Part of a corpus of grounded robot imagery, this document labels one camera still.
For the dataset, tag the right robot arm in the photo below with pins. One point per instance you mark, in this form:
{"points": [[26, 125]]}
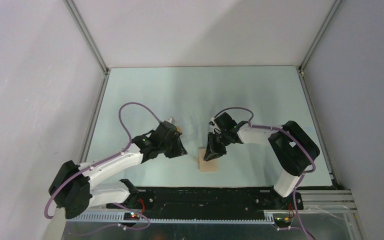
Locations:
{"points": [[295, 150]]}

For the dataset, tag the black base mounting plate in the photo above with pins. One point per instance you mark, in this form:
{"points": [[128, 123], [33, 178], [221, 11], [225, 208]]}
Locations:
{"points": [[211, 203]]}

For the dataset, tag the beige leather card holder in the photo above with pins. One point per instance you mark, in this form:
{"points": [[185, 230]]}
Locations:
{"points": [[205, 166]]}

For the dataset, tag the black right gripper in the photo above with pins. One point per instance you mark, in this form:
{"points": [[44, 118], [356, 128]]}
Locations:
{"points": [[212, 151]]}

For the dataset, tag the right aluminium frame post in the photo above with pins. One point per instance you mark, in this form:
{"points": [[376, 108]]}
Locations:
{"points": [[334, 8]]}

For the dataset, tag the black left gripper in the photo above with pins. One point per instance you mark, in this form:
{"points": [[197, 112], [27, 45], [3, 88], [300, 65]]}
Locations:
{"points": [[179, 150]]}

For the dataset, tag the aluminium frame post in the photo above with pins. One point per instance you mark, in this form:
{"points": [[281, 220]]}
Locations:
{"points": [[334, 8], [86, 34]]}

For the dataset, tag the left aluminium frame post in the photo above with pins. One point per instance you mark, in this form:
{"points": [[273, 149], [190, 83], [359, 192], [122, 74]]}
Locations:
{"points": [[86, 34]]}

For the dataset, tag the grey slotted cable duct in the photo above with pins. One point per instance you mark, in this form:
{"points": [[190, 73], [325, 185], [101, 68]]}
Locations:
{"points": [[122, 217]]}

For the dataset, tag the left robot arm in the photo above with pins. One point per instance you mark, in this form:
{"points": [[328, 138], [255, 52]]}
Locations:
{"points": [[77, 187]]}

